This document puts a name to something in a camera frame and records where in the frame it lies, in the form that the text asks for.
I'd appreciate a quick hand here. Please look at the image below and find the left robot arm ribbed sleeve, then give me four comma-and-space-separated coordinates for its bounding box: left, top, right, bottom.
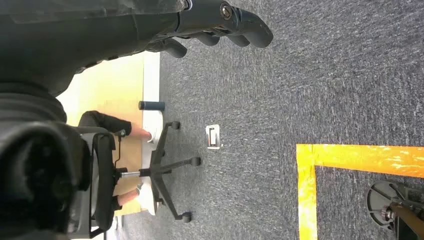
0, 81, 91, 240

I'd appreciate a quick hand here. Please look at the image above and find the yellow floor tape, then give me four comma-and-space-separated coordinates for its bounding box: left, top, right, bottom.
296, 143, 424, 240

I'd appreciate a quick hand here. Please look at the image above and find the black cylindrical desk foot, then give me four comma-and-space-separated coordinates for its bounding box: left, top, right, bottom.
138, 100, 166, 112

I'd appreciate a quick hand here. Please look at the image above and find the black office chair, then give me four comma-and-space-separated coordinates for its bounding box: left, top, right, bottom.
67, 120, 202, 239

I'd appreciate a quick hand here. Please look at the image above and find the metal floor outlet box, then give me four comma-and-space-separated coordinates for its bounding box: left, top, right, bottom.
205, 124, 222, 151

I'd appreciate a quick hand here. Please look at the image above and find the light wooden desk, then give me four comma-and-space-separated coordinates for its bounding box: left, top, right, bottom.
56, 51, 162, 218

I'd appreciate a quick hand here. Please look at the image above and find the person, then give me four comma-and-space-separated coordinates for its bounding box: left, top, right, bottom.
77, 110, 165, 216

